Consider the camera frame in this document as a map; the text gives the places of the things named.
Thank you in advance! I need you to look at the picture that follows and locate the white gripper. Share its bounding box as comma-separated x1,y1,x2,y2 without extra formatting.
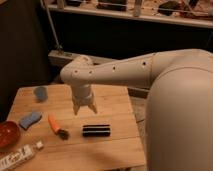
71,84,97,115

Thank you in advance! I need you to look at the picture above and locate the grey baseboard heater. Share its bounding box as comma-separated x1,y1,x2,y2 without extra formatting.
48,50,112,67

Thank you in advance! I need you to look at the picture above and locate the metal pole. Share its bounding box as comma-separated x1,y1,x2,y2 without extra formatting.
42,0,63,54

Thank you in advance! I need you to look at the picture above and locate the wooden shelf with clutter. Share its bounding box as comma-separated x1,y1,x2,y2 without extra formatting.
40,0,213,29

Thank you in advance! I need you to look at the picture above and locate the blue plastic cup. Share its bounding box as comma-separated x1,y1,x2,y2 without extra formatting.
34,86,48,102

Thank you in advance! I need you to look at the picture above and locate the red ceramic bowl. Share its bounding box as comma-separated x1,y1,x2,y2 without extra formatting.
0,121,20,149

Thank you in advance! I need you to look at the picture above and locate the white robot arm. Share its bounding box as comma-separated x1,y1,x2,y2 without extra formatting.
60,49,213,171

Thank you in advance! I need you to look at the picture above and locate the orange handled brush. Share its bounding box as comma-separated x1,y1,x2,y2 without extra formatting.
48,115,69,140

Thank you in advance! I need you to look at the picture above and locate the clear bottle with white cap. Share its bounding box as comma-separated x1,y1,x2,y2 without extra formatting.
0,141,44,171

